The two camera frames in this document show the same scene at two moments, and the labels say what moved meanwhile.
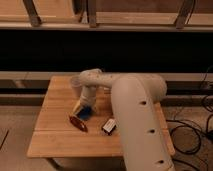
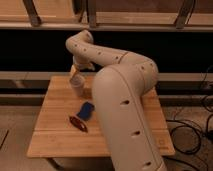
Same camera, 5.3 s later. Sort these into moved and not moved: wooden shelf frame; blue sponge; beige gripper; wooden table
Moved: beige gripper
Not moved: blue sponge; wooden table; wooden shelf frame
